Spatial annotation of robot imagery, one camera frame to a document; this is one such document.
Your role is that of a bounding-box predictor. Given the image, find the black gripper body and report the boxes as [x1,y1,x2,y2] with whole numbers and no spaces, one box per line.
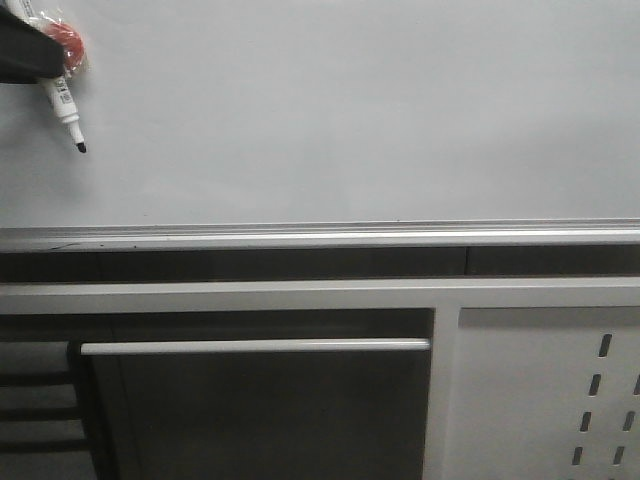
[1,1,64,84]

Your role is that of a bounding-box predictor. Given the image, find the white dry-erase marker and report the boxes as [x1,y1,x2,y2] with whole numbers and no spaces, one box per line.
[5,1,87,153]

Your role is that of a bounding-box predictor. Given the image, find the red round magnet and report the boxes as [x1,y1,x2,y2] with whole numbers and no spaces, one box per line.
[28,11,87,78]

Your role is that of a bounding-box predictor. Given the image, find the dark grey panel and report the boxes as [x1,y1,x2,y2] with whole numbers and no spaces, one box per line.
[90,351,430,479]

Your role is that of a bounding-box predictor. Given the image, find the white perforated metal panel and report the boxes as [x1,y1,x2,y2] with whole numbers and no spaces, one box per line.
[445,307,639,479]

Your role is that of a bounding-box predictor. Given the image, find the white whiteboard with aluminium frame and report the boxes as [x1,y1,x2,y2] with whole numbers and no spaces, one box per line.
[1,1,639,251]

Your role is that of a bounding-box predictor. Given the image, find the white horizontal rail bar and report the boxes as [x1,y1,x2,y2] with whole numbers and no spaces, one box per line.
[80,338,431,356]

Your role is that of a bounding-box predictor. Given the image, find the white metal rack frame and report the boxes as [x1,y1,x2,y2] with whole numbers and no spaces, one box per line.
[1,277,639,479]

